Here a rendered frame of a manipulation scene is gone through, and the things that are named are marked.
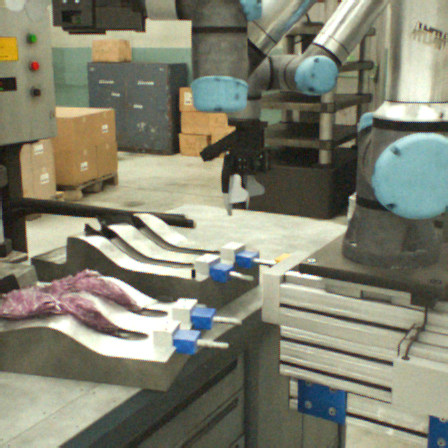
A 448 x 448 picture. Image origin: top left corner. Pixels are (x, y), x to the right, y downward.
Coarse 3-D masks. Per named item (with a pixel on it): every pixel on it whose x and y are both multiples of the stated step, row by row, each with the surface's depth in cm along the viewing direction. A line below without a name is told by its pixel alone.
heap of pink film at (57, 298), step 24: (24, 288) 135; (48, 288) 136; (72, 288) 135; (96, 288) 132; (120, 288) 134; (0, 312) 128; (24, 312) 125; (48, 312) 123; (72, 312) 122; (96, 312) 123
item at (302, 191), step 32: (320, 0) 589; (352, 64) 554; (288, 96) 600; (320, 96) 599; (352, 96) 597; (288, 128) 611; (320, 128) 531; (352, 128) 610; (288, 160) 574; (320, 160) 536; (352, 160) 576; (288, 192) 549; (320, 192) 537; (352, 192) 587
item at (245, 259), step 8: (224, 248) 155; (232, 248) 154; (240, 248) 156; (224, 256) 155; (232, 256) 154; (240, 256) 153; (248, 256) 153; (256, 256) 154; (240, 264) 154; (248, 264) 152; (256, 264) 155; (264, 264) 152; (272, 264) 151
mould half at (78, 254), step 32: (128, 224) 168; (160, 224) 174; (64, 256) 167; (96, 256) 155; (128, 256) 156; (160, 256) 159; (192, 256) 158; (160, 288) 147; (192, 288) 142; (224, 288) 150
